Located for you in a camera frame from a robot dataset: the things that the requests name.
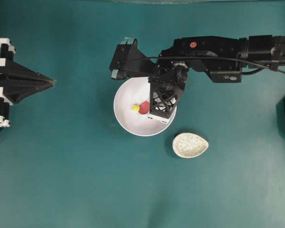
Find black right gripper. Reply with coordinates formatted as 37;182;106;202
147;60;188;124

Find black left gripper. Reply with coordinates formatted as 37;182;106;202
0;38;55;132

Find yellow hexagonal prism block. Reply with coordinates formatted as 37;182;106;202
131;104;140;112

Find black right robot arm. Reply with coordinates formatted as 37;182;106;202
149;35;285;123

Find white round bowl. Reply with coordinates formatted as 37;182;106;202
113;77;176;137

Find speckled egg-shaped dish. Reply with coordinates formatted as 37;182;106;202
172;133;209;159

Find black cable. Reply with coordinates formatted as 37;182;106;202
147;56;285;80

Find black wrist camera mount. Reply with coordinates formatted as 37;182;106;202
109;37;155;80

